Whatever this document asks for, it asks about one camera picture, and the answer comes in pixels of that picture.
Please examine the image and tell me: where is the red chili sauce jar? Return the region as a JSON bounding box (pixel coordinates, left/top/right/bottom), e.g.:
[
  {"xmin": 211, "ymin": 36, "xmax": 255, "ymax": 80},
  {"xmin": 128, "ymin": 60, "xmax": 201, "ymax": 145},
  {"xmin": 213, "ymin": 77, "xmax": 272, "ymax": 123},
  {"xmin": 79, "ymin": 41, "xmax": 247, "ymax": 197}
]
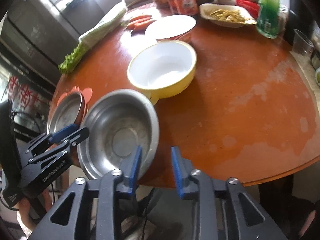
[{"xmin": 174, "ymin": 0, "xmax": 199, "ymax": 16}]

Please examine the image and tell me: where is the stainless steel bowl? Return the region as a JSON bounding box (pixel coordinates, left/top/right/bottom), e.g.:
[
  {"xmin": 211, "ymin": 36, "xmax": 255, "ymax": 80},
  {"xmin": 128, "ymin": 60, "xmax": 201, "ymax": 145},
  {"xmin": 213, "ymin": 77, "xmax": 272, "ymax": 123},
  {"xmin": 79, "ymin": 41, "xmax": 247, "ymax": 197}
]
[{"xmin": 77, "ymin": 89, "xmax": 159, "ymax": 179}]

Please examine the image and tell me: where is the pink bear-shaped plate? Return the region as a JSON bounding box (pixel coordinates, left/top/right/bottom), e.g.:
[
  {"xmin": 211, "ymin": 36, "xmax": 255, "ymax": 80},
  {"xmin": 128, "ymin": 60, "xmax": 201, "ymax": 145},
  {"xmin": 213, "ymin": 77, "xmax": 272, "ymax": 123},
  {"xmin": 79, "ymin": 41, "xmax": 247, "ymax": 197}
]
[{"xmin": 55, "ymin": 87, "xmax": 93, "ymax": 124}]

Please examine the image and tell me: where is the bagged celery bunch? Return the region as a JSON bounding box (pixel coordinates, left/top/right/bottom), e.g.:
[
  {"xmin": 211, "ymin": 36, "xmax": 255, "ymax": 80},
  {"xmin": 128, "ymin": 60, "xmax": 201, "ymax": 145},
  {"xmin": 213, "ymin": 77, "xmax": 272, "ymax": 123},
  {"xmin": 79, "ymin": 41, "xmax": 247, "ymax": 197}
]
[{"xmin": 58, "ymin": 0, "xmax": 127, "ymax": 74}]

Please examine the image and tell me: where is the white dish with food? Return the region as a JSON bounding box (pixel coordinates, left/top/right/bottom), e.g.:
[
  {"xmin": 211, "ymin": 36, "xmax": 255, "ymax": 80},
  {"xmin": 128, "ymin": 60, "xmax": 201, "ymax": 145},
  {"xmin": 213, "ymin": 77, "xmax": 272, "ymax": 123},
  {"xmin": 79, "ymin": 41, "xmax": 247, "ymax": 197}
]
[{"xmin": 199, "ymin": 3, "xmax": 257, "ymax": 28}]

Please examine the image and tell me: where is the green plastic bottle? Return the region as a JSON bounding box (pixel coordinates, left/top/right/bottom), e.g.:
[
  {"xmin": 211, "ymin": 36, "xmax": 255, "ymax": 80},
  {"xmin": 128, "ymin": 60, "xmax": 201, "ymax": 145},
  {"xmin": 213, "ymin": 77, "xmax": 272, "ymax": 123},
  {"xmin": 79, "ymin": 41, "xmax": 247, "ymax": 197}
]
[{"xmin": 256, "ymin": 0, "xmax": 280, "ymax": 39}]

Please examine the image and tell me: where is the stainless steel pan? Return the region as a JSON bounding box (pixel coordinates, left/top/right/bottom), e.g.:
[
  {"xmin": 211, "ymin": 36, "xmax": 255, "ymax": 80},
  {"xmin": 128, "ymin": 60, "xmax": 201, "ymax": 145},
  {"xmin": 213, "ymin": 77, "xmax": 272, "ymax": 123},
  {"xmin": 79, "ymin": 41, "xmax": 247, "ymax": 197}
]
[{"xmin": 47, "ymin": 105, "xmax": 80, "ymax": 134}]

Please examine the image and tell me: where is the black cable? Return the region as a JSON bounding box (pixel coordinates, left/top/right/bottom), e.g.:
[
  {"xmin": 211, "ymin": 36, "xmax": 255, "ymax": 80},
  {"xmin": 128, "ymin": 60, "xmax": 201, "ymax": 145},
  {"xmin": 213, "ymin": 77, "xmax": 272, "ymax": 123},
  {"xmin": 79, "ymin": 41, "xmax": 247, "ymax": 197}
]
[{"xmin": 139, "ymin": 187, "xmax": 157, "ymax": 240}]

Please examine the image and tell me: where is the red paper noodle bowl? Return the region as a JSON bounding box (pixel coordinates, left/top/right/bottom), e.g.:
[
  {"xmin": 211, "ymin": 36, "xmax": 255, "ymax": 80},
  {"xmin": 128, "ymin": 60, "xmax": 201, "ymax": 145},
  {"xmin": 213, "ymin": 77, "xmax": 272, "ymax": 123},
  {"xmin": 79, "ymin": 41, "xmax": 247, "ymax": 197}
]
[{"xmin": 145, "ymin": 15, "xmax": 196, "ymax": 43}]

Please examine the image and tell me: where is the dark refrigerator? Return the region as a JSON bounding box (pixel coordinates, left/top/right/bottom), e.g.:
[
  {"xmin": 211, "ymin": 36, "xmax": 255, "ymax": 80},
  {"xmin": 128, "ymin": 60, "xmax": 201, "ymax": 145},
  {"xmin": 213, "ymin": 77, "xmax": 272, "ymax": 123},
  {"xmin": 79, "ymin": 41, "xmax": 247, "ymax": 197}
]
[{"xmin": 0, "ymin": 0, "xmax": 106, "ymax": 86}]

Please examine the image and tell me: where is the carrot farthest back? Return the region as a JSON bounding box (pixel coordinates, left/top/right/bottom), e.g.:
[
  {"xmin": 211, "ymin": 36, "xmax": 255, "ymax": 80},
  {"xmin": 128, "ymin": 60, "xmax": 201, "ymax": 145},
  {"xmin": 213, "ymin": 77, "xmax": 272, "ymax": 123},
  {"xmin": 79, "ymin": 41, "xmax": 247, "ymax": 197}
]
[{"xmin": 129, "ymin": 15, "xmax": 151, "ymax": 23}]

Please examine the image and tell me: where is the carrot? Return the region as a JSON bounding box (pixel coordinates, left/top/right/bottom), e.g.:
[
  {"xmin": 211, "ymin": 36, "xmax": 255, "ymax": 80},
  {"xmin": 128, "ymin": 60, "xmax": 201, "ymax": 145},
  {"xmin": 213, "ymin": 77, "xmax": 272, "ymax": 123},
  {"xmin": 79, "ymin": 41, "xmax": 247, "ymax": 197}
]
[
  {"xmin": 129, "ymin": 15, "xmax": 151, "ymax": 23},
  {"xmin": 126, "ymin": 18, "xmax": 155, "ymax": 31}
]

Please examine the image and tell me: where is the yellow bowl white inside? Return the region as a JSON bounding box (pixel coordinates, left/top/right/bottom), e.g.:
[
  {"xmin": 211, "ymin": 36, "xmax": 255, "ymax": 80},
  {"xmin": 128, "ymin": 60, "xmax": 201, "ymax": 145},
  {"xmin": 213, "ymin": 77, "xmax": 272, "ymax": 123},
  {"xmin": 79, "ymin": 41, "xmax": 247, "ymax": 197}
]
[{"xmin": 127, "ymin": 41, "xmax": 197, "ymax": 105}]

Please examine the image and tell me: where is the small glass cup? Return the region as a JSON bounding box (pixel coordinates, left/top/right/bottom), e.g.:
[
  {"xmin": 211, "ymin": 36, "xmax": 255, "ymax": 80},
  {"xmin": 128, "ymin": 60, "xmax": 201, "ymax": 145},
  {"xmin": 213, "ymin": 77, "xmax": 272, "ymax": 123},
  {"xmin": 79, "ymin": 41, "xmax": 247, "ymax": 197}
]
[{"xmin": 292, "ymin": 29, "xmax": 314, "ymax": 57}]

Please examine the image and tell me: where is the middle carrot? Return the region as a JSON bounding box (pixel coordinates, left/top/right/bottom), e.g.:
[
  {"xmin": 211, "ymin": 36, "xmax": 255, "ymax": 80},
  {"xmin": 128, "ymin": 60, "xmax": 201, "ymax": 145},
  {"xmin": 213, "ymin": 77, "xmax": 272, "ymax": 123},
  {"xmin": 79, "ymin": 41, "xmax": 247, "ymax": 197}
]
[{"xmin": 126, "ymin": 18, "xmax": 155, "ymax": 31}]

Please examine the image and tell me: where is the carrot nearest pan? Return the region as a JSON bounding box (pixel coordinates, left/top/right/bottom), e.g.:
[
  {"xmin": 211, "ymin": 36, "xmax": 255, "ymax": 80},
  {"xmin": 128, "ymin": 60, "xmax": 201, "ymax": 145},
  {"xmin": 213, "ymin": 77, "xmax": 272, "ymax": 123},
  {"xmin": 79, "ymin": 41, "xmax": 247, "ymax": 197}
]
[{"xmin": 133, "ymin": 19, "xmax": 156, "ymax": 32}]

